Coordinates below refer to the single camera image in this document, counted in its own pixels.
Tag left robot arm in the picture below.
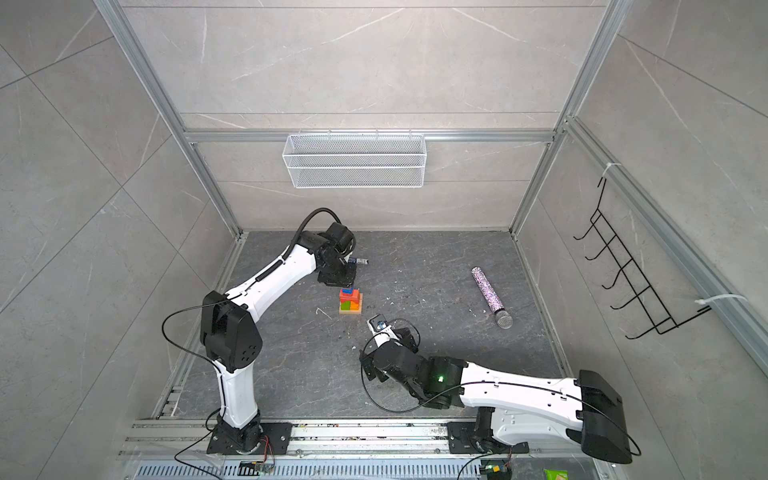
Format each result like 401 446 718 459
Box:
199 207 357 454

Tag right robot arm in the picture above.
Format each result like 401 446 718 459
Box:
360 315 642 464

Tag glitter purple tube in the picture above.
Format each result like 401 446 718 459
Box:
471 266 514 330

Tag green packet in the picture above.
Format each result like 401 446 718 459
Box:
544 469 569 480

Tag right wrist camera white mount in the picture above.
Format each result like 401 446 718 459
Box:
367 314 398 347

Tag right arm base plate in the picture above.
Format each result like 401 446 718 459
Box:
446 422 530 455

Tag white wire mesh basket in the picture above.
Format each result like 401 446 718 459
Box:
282 133 428 189

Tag white perforated cable tray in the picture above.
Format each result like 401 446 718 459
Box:
132 458 483 479

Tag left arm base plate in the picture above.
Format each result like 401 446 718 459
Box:
206 421 293 455

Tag aluminium mounting rail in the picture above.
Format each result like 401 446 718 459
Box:
116 418 619 463

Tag black wire hook rack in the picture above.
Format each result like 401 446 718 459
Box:
573 178 713 341

